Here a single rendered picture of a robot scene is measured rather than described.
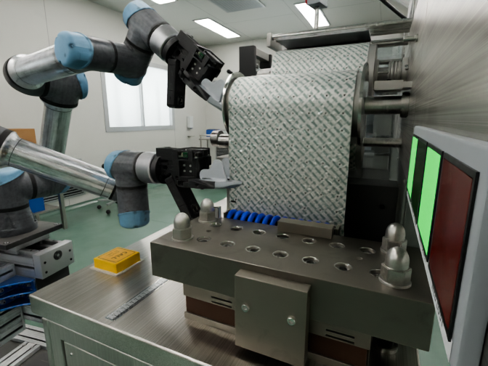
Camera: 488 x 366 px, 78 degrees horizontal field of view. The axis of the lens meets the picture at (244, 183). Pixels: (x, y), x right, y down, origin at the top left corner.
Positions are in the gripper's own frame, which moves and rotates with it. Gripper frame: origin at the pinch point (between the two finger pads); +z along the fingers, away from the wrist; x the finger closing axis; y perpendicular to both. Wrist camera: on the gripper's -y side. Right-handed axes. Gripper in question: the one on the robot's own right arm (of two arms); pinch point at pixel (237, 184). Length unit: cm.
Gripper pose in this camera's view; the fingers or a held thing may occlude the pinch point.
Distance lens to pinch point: 62.9
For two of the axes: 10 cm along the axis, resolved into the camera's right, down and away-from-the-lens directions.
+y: 0.0, -9.8, -2.1
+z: 9.1, 0.9, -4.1
